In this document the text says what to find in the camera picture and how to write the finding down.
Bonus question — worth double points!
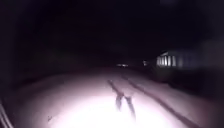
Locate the distant vehicle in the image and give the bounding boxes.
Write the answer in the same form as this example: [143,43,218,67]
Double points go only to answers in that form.
[116,63,130,68]

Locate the pale paved road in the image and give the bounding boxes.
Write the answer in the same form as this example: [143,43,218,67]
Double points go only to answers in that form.
[3,68,224,128]

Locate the building with lit windows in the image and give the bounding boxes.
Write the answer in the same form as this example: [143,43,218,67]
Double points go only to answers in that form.
[155,49,214,69]

